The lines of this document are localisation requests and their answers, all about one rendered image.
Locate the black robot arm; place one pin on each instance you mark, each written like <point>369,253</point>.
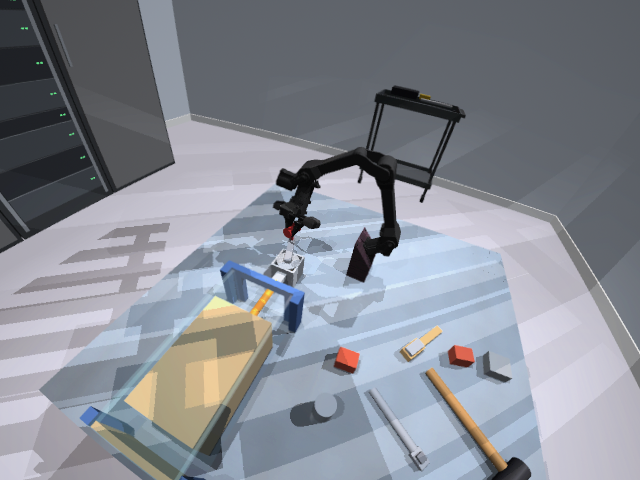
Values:
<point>383,172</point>

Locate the orange-red block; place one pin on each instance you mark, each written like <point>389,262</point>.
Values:
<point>347,360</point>
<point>461,356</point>

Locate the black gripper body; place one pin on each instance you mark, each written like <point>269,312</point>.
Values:
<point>310,222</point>

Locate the grey cylinder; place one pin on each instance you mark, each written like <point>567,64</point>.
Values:
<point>324,407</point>

